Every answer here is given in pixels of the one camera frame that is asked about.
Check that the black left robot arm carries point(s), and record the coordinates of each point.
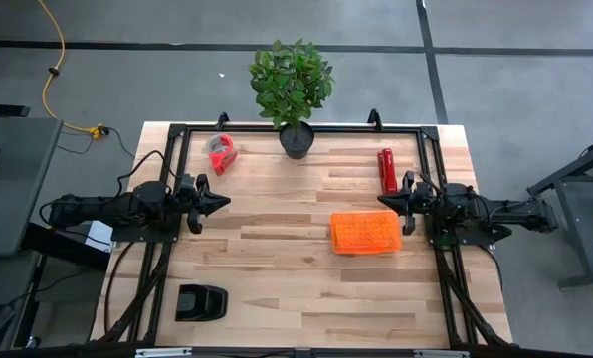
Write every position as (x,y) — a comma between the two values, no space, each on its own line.
(102,209)

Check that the grey metal stand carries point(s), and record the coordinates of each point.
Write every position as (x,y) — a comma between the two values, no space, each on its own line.
(575,214)

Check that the white box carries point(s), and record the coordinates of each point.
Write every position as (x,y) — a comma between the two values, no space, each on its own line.
(100,234)

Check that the grey side table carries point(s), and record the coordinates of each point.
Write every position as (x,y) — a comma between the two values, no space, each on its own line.
(13,189)

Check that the orange lid clear pencil case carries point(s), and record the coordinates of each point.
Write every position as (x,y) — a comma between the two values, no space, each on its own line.
(366,232)

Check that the flat black bar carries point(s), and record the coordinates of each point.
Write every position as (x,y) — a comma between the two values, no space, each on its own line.
(3,110)

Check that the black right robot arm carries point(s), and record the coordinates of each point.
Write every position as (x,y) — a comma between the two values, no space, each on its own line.
(500,214)

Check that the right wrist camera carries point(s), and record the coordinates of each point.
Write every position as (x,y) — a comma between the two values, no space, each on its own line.
(422,189)

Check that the black aluminium table frame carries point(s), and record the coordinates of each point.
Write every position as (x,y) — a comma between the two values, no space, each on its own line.
(247,128)

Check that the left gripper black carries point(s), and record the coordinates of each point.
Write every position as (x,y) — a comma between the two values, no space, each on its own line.
(193,204)

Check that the black frame bracket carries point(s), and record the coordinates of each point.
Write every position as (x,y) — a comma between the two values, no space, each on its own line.
(222,120)
(374,119)

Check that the black plastic holder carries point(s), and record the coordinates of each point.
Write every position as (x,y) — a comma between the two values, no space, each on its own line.
(199,302)

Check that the red tape dispenser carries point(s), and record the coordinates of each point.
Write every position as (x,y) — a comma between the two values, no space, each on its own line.
(223,154)

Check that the silver metal bracket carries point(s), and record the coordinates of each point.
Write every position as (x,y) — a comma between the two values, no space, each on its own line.
(441,354)
(163,352)

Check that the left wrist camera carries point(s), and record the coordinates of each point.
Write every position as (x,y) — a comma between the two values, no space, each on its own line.
(187,183)

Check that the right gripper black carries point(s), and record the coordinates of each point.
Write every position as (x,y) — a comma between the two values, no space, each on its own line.
(421,209)

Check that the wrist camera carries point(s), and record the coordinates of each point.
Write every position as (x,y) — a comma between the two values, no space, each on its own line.
(187,183)
(422,189)

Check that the green potted plant black pot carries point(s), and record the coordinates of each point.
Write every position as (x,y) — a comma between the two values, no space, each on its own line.
(291,84)

